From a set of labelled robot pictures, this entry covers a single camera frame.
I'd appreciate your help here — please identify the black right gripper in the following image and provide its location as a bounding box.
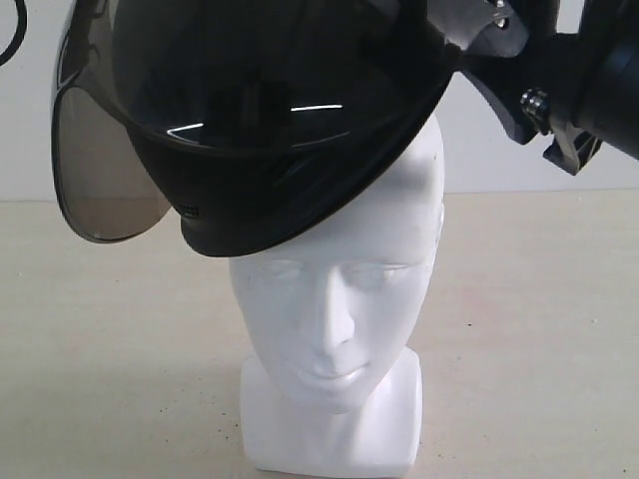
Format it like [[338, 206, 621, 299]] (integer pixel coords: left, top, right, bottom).
[[462, 1, 614, 176]]

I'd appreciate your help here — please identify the black helmet with tinted visor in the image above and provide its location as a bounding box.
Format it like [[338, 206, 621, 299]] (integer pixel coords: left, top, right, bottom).
[[51, 1, 476, 257]]

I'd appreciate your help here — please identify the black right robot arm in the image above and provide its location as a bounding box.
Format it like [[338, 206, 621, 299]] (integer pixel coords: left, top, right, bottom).
[[462, 1, 638, 176]]

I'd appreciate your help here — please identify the white mannequin head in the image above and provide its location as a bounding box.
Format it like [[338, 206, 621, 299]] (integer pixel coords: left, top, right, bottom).
[[230, 118, 445, 478]]

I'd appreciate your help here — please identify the black cable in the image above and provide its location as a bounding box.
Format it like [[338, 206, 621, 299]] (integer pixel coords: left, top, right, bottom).
[[0, 0, 29, 67]]

